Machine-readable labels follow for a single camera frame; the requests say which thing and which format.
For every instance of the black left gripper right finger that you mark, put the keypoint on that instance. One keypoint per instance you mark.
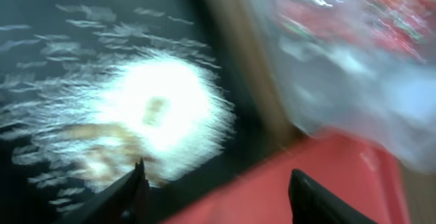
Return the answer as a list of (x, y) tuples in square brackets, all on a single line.
[(311, 203)]

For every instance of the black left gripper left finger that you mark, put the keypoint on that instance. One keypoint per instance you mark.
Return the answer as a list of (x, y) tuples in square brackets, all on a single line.
[(123, 202)]

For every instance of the red snack wrapper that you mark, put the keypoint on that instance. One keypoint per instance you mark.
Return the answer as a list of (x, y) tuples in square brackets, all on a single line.
[(404, 27)]

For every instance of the black waste tray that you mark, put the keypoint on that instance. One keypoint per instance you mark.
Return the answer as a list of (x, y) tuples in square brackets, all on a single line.
[(34, 6)]

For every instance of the red serving tray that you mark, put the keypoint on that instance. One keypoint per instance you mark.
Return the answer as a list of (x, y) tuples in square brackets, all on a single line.
[(366, 178)]

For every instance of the rice and peanut shells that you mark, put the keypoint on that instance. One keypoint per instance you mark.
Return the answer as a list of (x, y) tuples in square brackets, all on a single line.
[(136, 115)]

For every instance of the clear plastic bin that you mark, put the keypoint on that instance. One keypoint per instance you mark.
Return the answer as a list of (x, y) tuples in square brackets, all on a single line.
[(386, 98)]

